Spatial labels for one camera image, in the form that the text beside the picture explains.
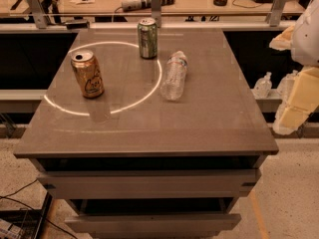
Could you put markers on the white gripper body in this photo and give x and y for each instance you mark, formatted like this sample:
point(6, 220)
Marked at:
point(307, 37)

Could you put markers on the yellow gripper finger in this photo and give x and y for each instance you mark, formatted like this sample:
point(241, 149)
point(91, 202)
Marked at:
point(302, 102)
point(282, 41)

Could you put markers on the clear plastic water bottle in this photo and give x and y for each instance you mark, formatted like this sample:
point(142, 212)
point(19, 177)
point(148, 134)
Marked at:
point(172, 85)

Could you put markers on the right small sanitizer bottle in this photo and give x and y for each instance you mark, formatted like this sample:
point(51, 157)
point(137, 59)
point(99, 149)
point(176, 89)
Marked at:
point(286, 84)

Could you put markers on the small sanitizer bottle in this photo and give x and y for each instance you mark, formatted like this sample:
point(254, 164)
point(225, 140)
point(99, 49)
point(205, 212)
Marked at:
point(286, 84)
point(263, 86)

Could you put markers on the left small sanitizer bottle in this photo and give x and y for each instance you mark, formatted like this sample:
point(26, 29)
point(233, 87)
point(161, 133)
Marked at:
point(263, 86)

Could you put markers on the green soda can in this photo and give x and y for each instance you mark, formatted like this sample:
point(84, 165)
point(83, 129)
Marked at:
point(148, 38)

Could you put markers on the lower cabinet drawer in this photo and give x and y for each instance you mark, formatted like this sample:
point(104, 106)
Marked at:
point(153, 226)

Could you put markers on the cabinet drawer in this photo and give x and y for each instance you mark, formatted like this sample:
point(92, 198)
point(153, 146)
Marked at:
point(150, 184)
point(153, 226)

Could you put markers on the grey drawer cabinet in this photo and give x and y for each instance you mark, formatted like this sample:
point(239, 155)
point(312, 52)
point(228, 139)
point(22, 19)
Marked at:
point(215, 125)

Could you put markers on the gold soda can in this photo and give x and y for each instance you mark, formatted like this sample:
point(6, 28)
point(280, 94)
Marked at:
point(87, 72)

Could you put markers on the small black box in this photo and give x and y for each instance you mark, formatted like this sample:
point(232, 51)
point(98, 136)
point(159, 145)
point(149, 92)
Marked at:
point(77, 24)

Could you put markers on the upper cabinet drawer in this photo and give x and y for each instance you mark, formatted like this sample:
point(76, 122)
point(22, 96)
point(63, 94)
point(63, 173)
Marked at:
point(150, 184)

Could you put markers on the black floor crate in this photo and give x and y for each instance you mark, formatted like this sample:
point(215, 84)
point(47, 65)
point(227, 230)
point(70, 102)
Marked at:
point(24, 223)

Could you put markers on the right metal bracket post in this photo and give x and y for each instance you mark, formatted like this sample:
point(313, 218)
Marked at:
point(274, 16)

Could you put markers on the metal bracket post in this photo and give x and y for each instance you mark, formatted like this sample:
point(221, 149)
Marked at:
point(156, 11)
point(38, 14)
point(274, 16)

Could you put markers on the middle metal bracket post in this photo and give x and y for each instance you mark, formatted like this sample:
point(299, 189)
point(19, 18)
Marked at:
point(156, 11)

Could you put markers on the left metal bracket post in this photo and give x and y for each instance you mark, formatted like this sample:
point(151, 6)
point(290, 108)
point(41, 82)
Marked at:
point(38, 14)

